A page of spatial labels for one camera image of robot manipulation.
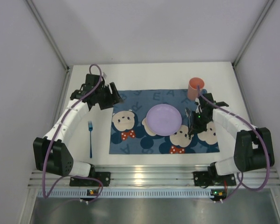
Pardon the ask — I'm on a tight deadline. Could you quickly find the green handled steel spoon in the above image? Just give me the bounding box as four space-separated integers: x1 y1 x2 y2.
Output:
185 107 194 135

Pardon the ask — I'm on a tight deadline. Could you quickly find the purple plastic plate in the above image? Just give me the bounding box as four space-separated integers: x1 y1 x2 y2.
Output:
146 104 182 136

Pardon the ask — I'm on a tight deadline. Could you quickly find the blue cartoon mouse placemat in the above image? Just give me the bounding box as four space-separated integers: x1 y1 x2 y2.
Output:
109 89 219 154

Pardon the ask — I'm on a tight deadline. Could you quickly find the salmon plastic cup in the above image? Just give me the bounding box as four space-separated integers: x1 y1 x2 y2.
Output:
187 77 204 100

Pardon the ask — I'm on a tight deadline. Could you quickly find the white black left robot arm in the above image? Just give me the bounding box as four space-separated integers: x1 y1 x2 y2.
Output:
33 74 123 177

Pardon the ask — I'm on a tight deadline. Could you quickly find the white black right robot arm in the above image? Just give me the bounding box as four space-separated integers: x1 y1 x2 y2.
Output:
185 93 275 177

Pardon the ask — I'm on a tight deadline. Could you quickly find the blue metal fork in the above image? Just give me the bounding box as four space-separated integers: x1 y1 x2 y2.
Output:
88 121 93 158

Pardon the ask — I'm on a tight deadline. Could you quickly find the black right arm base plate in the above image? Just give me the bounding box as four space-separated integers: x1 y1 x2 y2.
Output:
193 171 236 188

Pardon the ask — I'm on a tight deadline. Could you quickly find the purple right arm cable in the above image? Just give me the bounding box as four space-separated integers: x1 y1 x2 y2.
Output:
196 85 271 203

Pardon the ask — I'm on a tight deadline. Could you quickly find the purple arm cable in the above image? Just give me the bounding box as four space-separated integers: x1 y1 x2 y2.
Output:
42 64 105 205
196 85 271 203

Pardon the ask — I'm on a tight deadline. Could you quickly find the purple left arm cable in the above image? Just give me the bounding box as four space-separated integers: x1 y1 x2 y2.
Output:
42 64 105 205

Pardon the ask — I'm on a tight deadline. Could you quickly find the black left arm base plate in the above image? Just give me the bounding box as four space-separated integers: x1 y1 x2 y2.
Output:
70 172 111 187

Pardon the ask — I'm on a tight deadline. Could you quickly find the aluminium mounting rail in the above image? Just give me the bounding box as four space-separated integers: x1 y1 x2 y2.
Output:
28 165 280 188

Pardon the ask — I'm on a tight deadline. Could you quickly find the left aluminium frame post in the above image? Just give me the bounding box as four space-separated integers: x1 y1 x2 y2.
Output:
24 0 73 72

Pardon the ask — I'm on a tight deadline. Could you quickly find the aluminium frame post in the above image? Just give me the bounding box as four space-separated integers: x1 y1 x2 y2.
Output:
232 0 277 67
24 0 73 72

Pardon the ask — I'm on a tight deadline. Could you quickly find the perforated grey cable duct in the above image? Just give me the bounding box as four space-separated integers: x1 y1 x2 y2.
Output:
49 188 226 199

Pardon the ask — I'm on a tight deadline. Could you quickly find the right aluminium frame post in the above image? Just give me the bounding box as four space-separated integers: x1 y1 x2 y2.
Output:
232 0 277 67

